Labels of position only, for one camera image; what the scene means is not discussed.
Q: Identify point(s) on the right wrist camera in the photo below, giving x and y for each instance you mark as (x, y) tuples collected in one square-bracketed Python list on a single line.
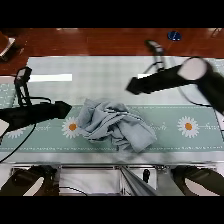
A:
[(156, 50)]

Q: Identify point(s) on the silver frame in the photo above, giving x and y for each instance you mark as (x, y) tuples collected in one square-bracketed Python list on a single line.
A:
[(133, 185)]

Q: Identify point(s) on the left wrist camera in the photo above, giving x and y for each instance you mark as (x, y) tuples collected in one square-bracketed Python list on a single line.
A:
[(22, 75)]

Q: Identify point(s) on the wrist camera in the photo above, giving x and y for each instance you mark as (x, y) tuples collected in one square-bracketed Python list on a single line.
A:
[(22, 75), (156, 50)]

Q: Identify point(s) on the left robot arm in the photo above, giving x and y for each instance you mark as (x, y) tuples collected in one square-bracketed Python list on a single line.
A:
[(23, 115)]

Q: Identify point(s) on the light blue shirt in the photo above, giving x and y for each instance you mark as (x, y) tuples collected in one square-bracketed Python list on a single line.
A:
[(115, 125)]

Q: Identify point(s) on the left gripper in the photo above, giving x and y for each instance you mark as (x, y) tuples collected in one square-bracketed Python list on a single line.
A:
[(62, 109)]

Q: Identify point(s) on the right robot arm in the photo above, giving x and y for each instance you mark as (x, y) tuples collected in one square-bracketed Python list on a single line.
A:
[(206, 78)]

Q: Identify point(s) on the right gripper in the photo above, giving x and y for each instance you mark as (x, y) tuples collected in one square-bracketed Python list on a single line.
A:
[(137, 86)]

